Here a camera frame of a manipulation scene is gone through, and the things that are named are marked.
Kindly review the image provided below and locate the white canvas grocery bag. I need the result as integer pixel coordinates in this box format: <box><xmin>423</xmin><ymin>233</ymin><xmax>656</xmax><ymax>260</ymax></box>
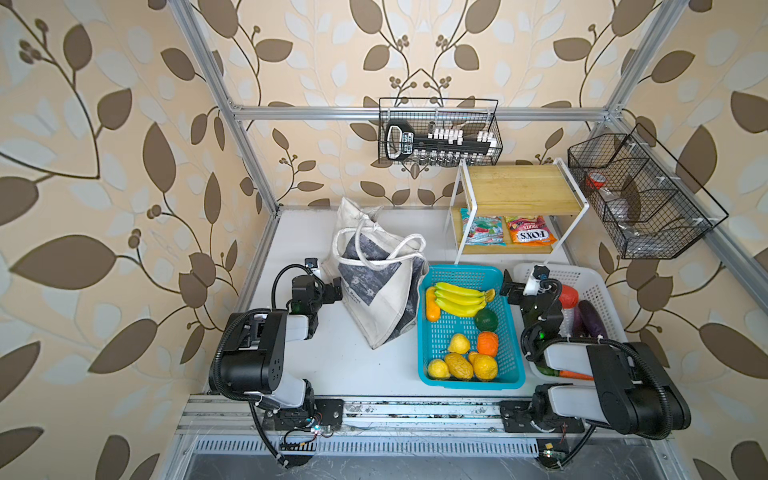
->
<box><xmin>321</xmin><ymin>197</ymin><xmax>429</xmax><ymax>350</ymax></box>

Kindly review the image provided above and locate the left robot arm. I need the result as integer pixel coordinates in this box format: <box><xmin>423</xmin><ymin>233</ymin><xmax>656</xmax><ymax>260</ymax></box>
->
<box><xmin>209</xmin><ymin>258</ymin><xmax>344</xmax><ymax>469</ymax></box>

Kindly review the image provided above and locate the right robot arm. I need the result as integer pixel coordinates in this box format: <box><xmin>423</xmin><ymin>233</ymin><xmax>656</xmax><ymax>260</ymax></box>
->
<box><xmin>499</xmin><ymin>264</ymin><xmax>692</xmax><ymax>469</ymax></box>

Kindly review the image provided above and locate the orange Fox's candy bag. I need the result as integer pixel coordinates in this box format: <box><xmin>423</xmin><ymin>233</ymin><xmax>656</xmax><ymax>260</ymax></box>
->
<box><xmin>505</xmin><ymin>216</ymin><xmax>557</xmax><ymax>247</ymax></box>

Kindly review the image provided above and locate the red green candy bag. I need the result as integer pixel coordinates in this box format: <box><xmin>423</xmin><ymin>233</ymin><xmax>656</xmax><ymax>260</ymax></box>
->
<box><xmin>466</xmin><ymin>215</ymin><xmax>505</xmax><ymax>245</ymax></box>

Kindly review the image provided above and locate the red tomato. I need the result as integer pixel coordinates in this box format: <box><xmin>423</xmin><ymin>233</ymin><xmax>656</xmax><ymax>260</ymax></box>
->
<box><xmin>559</xmin><ymin>285</ymin><xmax>580</xmax><ymax>309</ymax></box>

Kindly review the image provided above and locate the white plastic basket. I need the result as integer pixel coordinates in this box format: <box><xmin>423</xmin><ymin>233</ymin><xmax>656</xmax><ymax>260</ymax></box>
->
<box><xmin>511</xmin><ymin>262</ymin><xmax>628</xmax><ymax>385</ymax></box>

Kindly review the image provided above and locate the green avocado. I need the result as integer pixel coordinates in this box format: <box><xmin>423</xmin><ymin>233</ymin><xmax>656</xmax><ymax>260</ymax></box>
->
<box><xmin>474</xmin><ymin>308</ymin><xmax>499</xmax><ymax>332</ymax></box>

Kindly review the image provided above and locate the purple eggplant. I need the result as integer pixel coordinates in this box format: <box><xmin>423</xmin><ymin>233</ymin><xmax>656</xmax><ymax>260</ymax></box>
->
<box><xmin>578</xmin><ymin>300</ymin><xmax>608</xmax><ymax>338</ymax></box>

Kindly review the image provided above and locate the green pepper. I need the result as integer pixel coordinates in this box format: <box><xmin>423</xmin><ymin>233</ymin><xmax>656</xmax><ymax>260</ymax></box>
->
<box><xmin>535</xmin><ymin>365</ymin><xmax>560</xmax><ymax>377</ymax></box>

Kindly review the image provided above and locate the orange tangerine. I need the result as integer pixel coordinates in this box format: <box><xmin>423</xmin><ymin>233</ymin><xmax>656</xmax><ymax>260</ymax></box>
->
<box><xmin>476</xmin><ymin>331</ymin><xmax>499</xmax><ymax>357</ymax></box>

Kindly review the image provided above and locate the green banana bunch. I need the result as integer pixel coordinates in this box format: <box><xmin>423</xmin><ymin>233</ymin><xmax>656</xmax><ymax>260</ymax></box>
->
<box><xmin>434</xmin><ymin>282</ymin><xmax>496</xmax><ymax>318</ymax></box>

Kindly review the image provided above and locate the yellow round lemon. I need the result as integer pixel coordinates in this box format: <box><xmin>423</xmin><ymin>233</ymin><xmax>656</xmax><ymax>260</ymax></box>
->
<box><xmin>470</xmin><ymin>354</ymin><xmax>498</xmax><ymax>382</ymax></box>

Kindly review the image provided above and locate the yellow bumpy lemon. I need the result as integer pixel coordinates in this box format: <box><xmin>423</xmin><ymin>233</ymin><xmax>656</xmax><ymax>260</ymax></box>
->
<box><xmin>444</xmin><ymin>353</ymin><xmax>474</xmax><ymax>381</ymax></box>

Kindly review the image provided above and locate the teal plastic basket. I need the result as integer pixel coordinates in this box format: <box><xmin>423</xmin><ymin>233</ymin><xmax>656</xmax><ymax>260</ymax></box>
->
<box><xmin>417</xmin><ymin>264</ymin><xmax>525</xmax><ymax>390</ymax></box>

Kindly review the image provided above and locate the white wooden shelf rack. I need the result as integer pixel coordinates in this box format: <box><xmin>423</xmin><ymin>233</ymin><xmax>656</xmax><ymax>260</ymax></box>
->
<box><xmin>445</xmin><ymin>158</ymin><xmax>590</xmax><ymax>264</ymax></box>

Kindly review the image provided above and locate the plastic bottle red cap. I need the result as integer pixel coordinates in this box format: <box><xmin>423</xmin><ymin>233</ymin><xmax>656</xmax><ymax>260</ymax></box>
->
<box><xmin>587</xmin><ymin>172</ymin><xmax>629</xmax><ymax>222</ymax></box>

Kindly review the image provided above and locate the small yellow lemon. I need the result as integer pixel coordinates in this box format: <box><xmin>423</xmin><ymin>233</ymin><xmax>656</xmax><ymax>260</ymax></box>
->
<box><xmin>427</xmin><ymin>359</ymin><xmax>451</xmax><ymax>380</ymax></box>

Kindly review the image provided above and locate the black tool in basket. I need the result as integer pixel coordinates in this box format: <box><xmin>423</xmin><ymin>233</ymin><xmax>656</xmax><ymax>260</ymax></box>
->
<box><xmin>379</xmin><ymin>119</ymin><xmax>501</xmax><ymax>165</ymax></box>

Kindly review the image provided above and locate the black wire basket right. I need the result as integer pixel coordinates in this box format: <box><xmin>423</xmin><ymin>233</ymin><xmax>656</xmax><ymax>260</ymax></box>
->
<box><xmin>567</xmin><ymin>124</ymin><xmax>729</xmax><ymax>260</ymax></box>

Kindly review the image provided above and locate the black wire basket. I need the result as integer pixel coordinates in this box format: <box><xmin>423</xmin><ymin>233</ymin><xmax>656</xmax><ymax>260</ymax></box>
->
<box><xmin>567</xmin><ymin>124</ymin><xmax>729</xmax><ymax>260</ymax></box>
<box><xmin>378</xmin><ymin>96</ymin><xmax>503</xmax><ymax>168</ymax></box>

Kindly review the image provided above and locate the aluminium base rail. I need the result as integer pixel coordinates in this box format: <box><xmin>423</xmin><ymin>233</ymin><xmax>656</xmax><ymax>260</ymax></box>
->
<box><xmin>175</xmin><ymin>394</ymin><xmax>673</xmax><ymax>458</ymax></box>

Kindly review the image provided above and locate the black wire basket centre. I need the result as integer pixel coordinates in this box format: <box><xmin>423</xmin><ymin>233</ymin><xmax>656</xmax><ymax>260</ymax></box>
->
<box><xmin>378</xmin><ymin>96</ymin><xmax>503</xmax><ymax>168</ymax></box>

